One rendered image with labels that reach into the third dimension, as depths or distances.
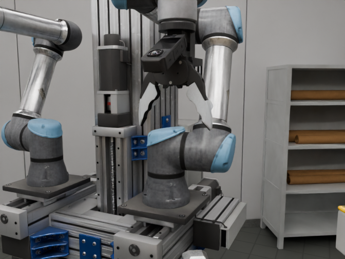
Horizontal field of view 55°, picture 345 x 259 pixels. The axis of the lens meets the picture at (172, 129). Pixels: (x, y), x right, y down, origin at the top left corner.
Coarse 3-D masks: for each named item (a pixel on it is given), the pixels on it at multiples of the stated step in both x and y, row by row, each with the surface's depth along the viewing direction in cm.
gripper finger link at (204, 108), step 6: (192, 84) 61; (192, 90) 61; (198, 90) 61; (192, 96) 62; (198, 96) 61; (198, 102) 61; (204, 102) 61; (210, 102) 66; (198, 108) 61; (204, 108) 61; (210, 108) 62; (204, 114) 61; (210, 114) 61; (204, 120) 61; (210, 120) 61; (210, 126) 62
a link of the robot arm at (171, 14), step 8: (160, 0) 61; (168, 0) 60; (176, 0) 60; (184, 0) 60; (192, 0) 61; (160, 8) 61; (168, 8) 60; (176, 8) 60; (184, 8) 60; (192, 8) 61; (160, 16) 62; (168, 16) 60; (176, 16) 60; (184, 16) 60; (192, 16) 61
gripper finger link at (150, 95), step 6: (150, 84) 65; (150, 90) 65; (156, 90) 65; (144, 96) 66; (150, 96) 65; (156, 96) 65; (144, 102) 66; (150, 102) 66; (156, 102) 71; (144, 108) 66; (150, 108) 67; (144, 114) 66; (144, 120) 68
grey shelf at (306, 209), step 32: (288, 64) 262; (288, 96) 266; (288, 128) 269; (320, 128) 319; (288, 160) 320; (320, 160) 323; (288, 192) 277; (320, 192) 280; (288, 224) 302; (320, 224) 302
